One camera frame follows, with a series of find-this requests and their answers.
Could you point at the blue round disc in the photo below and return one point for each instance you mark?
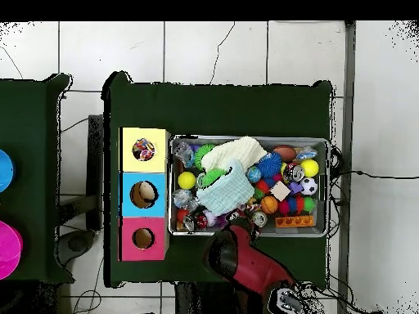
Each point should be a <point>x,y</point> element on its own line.
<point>5,170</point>

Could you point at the mint waffle cloth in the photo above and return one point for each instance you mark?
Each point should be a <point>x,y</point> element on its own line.
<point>226,193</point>

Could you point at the blue spiky ball with eyes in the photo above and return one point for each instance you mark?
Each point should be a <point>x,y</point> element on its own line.
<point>270,164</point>

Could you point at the black and white soccer ball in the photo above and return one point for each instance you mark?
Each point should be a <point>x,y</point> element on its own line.
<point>308,186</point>

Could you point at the yellow ball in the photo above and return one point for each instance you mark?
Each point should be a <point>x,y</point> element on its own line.
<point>186,180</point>
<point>310,167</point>

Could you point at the small orange basketball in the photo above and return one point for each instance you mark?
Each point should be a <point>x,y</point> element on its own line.
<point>269,204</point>

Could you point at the dark grey rounded base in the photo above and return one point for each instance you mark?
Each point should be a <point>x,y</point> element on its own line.
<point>77,243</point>

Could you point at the orange plastic tray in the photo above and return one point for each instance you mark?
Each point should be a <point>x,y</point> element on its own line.
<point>294,221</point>

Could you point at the wooden box with three holes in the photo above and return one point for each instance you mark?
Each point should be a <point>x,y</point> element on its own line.
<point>157,196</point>

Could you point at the green spiky ball with eyes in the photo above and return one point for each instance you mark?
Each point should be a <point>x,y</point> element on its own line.
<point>211,176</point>

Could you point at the magenta round disc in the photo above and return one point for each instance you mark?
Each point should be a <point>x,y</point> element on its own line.
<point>8,248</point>

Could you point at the clear mesh bin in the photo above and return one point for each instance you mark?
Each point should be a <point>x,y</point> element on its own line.
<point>281,141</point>

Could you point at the dark green table cloth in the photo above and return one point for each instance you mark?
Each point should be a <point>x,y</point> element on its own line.
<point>212,111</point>
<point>32,130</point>

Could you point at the cream waffle cloth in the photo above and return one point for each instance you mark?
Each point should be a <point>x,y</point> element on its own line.
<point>239,152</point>

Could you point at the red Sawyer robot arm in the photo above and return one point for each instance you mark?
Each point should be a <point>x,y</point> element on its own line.
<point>252,265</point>

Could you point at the white cloth with coloured dots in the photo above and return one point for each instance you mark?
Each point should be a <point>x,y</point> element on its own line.
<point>144,149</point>

